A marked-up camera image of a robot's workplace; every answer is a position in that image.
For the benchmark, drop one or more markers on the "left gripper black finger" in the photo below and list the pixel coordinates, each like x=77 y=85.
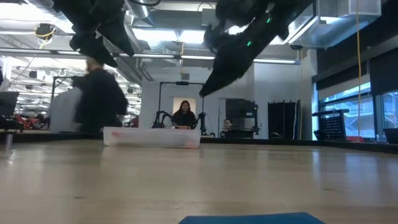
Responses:
x=99 y=54
x=119 y=34

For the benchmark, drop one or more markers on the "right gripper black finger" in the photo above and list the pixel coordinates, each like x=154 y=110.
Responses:
x=236 y=65

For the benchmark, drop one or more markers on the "clear pencil box pink lid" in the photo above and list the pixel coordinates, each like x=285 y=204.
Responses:
x=152 y=138

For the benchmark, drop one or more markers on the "blue eraser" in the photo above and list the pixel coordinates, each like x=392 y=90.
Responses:
x=252 y=219

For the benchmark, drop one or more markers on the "black background robot arm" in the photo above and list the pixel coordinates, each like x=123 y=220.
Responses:
x=158 y=119
x=201 y=123

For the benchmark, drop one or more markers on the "ceiling light panel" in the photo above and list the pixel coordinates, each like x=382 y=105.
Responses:
x=155 y=35

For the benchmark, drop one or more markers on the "long tube light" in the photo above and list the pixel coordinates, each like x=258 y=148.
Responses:
x=273 y=61

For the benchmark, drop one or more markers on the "black cabinet machine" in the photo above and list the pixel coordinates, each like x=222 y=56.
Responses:
x=241 y=109

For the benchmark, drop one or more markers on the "person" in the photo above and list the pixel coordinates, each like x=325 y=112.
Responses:
x=227 y=124
x=184 y=119
x=99 y=99

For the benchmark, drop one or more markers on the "white rounded cover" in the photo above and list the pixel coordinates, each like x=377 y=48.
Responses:
x=63 y=112

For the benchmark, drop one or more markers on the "black locker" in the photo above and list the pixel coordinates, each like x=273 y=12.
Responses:
x=283 y=121

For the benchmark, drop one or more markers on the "red equipment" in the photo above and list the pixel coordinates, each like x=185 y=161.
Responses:
x=26 y=122

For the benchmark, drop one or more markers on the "black monitor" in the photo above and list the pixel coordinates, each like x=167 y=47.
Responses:
x=7 y=104

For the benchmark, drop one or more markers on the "black perforated cart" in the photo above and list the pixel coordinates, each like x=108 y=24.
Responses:
x=332 y=127

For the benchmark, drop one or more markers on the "black background robot frame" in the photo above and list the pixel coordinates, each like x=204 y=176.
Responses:
x=182 y=83

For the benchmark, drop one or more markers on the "white ceiling duct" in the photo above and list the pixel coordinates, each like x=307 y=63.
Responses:
x=342 y=25

